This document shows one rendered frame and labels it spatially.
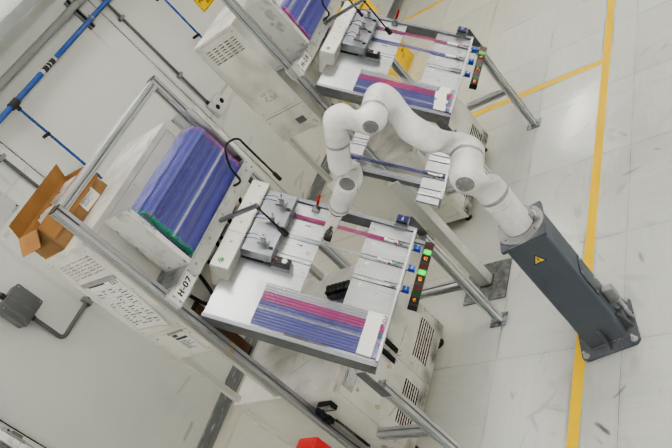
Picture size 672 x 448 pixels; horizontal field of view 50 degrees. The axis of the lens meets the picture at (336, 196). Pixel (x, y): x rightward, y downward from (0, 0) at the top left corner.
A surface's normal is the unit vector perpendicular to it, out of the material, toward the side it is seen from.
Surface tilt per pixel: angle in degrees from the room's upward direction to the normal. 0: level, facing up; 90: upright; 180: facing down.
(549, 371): 0
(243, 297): 44
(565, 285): 90
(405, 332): 90
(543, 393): 0
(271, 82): 90
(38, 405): 90
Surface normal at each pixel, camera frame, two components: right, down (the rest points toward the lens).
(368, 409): 0.72, -0.28
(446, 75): 0.05, -0.65
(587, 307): -0.10, 0.66
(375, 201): -0.29, 0.71
